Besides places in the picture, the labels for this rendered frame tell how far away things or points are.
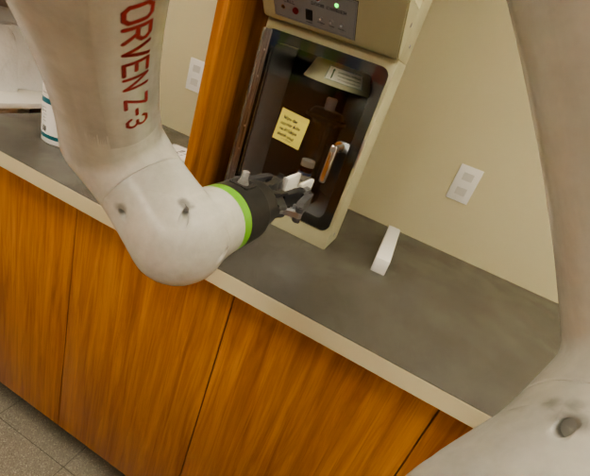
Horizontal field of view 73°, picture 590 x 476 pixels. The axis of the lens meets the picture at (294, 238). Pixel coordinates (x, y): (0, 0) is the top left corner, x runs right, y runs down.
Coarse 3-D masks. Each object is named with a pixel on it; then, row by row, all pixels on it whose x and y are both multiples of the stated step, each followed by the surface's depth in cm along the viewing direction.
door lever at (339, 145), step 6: (336, 144) 92; (342, 144) 91; (330, 150) 88; (336, 150) 88; (342, 150) 92; (330, 156) 88; (330, 162) 89; (324, 168) 90; (324, 174) 90; (318, 180) 91; (324, 180) 91
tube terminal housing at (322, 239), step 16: (416, 0) 79; (416, 16) 80; (288, 32) 90; (304, 32) 89; (416, 32) 87; (336, 48) 87; (352, 48) 86; (384, 64) 85; (400, 64) 87; (384, 96) 86; (384, 112) 95; (368, 128) 90; (368, 144) 94; (352, 176) 94; (352, 192) 103; (272, 224) 106; (288, 224) 104; (304, 224) 103; (336, 224) 103; (304, 240) 104; (320, 240) 102
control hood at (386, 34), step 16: (272, 0) 85; (368, 0) 73; (384, 0) 72; (400, 0) 70; (272, 16) 88; (368, 16) 76; (384, 16) 75; (400, 16) 73; (320, 32) 85; (368, 32) 79; (384, 32) 77; (400, 32) 76; (368, 48) 83; (384, 48) 80; (400, 48) 80
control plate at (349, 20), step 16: (288, 0) 82; (304, 0) 80; (320, 0) 78; (336, 0) 77; (352, 0) 75; (288, 16) 86; (304, 16) 84; (336, 16) 80; (352, 16) 78; (336, 32) 83; (352, 32) 81
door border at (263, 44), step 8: (264, 32) 91; (264, 40) 92; (264, 48) 92; (264, 56) 93; (256, 64) 94; (256, 72) 95; (256, 80) 95; (248, 88) 96; (256, 88) 96; (248, 96) 97; (248, 104) 98; (248, 112) 98; (248, 120) 99; (240, 128) 101; (240, 136) 101; (240, 144) 102; (232, 152) 103; (240, 152) 103; (232, 160) 104; (232, 168) 105; (232, 176) 105
